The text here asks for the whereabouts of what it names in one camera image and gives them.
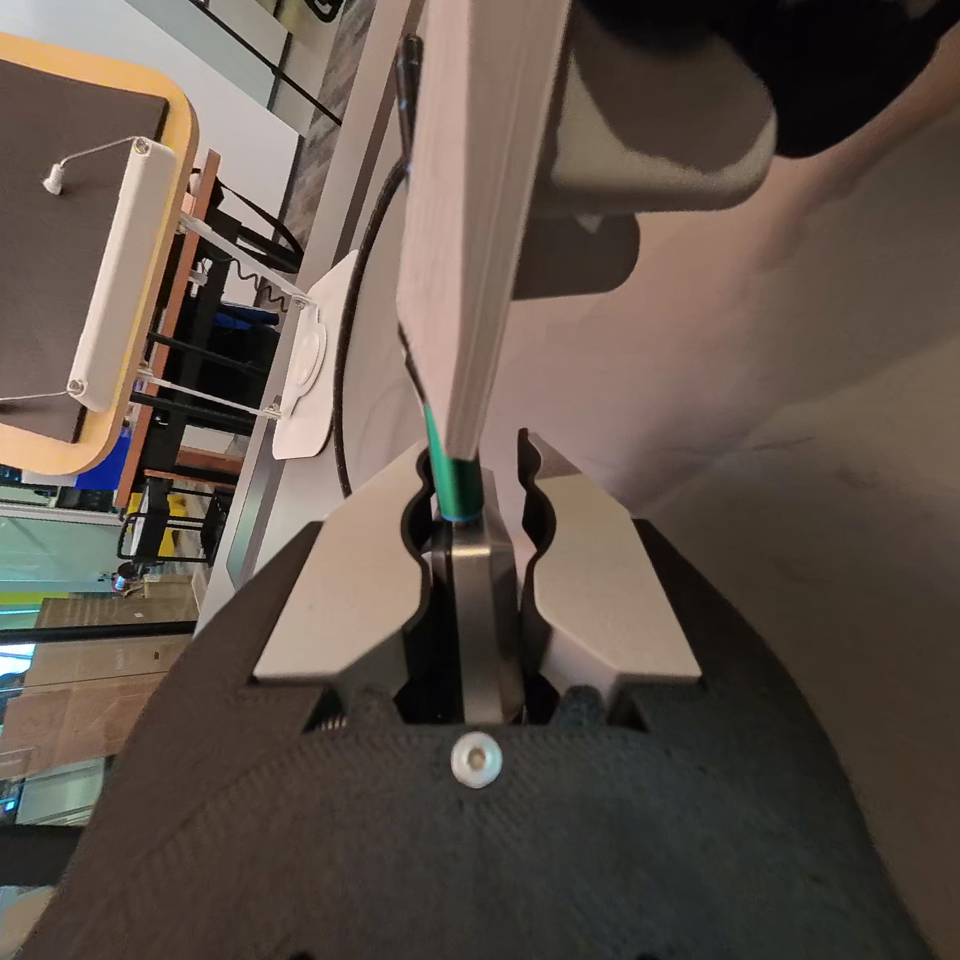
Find black coiled cable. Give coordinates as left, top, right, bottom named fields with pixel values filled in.
left=225, top=255, right=290, bottom=312

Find thin white cord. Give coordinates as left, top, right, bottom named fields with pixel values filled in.
left=41, top=138, right=140, bottom=198

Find wood-rimmed table with dark top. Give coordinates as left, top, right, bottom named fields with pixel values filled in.
left=0, top=33, right=200, bottom=477

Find black braided cable green plugs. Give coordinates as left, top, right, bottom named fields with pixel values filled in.
left=333, top=33, right=481, bottom=524

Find black grey usb hub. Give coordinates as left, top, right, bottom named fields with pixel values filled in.
left=427, top=517, right=526, bottom=727

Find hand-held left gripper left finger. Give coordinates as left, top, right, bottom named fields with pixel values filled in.
left=251, top=441, right=440, bottom=695

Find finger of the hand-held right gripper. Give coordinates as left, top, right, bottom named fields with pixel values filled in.
left=396, top=0, right=573, bottom=462

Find person's right hand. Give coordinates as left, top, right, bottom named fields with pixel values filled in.
left=577, top=0, right=960, bottom=160

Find black metal shelf rack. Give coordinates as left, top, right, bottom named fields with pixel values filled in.
left=116, top=150, right=301, bottom=571

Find white stand with clear legs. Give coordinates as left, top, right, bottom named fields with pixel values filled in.
left=67, top=135, right=361, bottom=462

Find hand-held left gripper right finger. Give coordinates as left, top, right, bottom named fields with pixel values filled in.
left=519, top=427, right=706, bottom=715

